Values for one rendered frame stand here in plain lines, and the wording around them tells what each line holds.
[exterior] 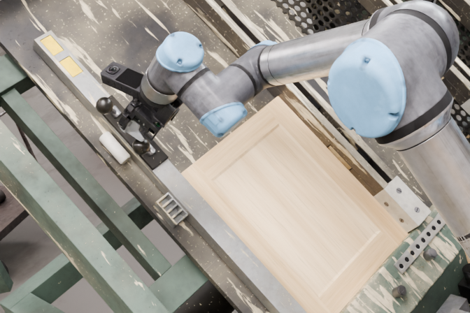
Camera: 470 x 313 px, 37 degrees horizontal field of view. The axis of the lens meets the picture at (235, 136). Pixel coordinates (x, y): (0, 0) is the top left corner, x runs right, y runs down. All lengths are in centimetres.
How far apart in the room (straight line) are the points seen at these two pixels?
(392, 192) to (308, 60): 71
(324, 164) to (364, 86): 92
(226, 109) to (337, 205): 64
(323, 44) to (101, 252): 67
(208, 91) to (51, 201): 49
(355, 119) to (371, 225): 89
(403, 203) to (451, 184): 85
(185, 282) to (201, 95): 56
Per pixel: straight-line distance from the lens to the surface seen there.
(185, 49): 121
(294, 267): 167
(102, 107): 152
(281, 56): 121
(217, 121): 121
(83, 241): 151
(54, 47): 172
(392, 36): 93
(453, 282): 188
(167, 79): 123
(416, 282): 178
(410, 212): 180
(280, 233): 168
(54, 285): 262
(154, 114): 138
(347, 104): 93
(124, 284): 150
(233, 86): 123
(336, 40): 112
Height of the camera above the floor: 198
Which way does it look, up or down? 24 degrees down
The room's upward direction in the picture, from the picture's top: 23 degrees counter-clockwise
